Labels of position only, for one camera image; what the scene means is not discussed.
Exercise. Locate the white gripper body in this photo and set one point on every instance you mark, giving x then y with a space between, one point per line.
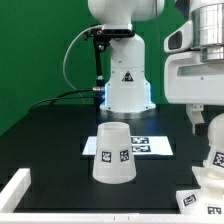
188 80

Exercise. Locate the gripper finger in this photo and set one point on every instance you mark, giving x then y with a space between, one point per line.
194 113

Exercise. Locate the white lamp bulb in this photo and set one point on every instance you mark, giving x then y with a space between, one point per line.
215 160

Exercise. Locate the white lamp base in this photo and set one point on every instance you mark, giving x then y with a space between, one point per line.
208 199

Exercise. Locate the white lamp shade cone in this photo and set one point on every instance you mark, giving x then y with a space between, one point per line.
114 161

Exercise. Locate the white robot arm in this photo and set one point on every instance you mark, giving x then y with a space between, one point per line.
128 91

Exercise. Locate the white marker sheet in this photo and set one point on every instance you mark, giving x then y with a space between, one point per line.
141 145

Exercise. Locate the white table border frame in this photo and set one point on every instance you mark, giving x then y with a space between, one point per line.
15 189

